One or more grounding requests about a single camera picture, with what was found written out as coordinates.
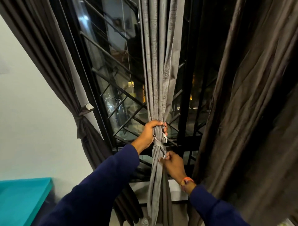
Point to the person's left hand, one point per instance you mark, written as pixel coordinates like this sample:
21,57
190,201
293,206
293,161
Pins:
147,135

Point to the grey curtain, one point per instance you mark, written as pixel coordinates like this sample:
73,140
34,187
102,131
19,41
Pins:
158,93

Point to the black window grille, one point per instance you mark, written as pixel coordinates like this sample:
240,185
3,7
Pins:
121,88

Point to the person's left thumb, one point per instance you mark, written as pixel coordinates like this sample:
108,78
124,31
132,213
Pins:
164,130

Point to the dark brown tied curtain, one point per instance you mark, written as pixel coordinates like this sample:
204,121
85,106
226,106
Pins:
60,93

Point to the teal table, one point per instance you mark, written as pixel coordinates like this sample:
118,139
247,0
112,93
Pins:
21,200

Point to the person's right fingers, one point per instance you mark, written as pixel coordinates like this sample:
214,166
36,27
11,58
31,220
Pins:
165,157

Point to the person's right forearm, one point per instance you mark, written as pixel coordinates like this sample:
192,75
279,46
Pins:
209,204

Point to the orange wrist thread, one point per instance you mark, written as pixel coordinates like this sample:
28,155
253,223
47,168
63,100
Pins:
187,179

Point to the person's right hand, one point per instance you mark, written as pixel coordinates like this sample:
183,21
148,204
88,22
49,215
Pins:
174,165

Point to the grey curtain tieback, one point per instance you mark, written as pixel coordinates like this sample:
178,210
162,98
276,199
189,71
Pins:
160,141

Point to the dark brown curtain tieback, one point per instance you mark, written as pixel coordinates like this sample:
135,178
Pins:
82,116

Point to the dark brown loose curtain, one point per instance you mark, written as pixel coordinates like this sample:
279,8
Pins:
251,121

